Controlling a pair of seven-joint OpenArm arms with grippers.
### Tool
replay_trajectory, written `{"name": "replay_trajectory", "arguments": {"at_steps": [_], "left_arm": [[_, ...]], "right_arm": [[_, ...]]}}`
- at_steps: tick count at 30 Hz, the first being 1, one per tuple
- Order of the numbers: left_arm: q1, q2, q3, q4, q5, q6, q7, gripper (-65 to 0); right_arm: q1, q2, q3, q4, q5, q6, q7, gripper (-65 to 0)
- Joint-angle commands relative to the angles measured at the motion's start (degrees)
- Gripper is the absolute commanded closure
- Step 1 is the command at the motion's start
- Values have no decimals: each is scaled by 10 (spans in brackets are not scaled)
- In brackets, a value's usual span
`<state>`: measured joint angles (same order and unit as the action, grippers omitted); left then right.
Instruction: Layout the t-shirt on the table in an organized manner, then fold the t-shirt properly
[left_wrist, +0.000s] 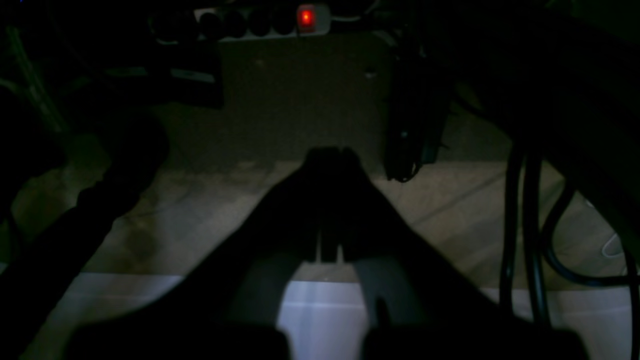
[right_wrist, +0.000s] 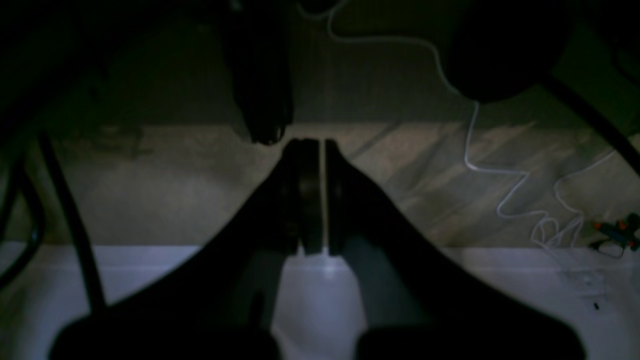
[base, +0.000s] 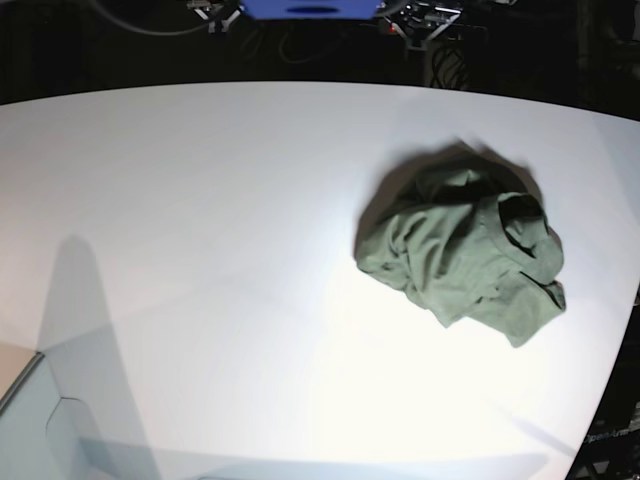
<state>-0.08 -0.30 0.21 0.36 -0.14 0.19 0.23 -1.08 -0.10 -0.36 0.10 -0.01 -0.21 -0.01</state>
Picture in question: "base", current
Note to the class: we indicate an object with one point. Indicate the green t-shirt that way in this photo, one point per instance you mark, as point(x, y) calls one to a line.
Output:
point(462, 232)

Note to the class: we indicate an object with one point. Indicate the blue box at top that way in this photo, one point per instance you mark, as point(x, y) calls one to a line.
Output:
point(310, 9)

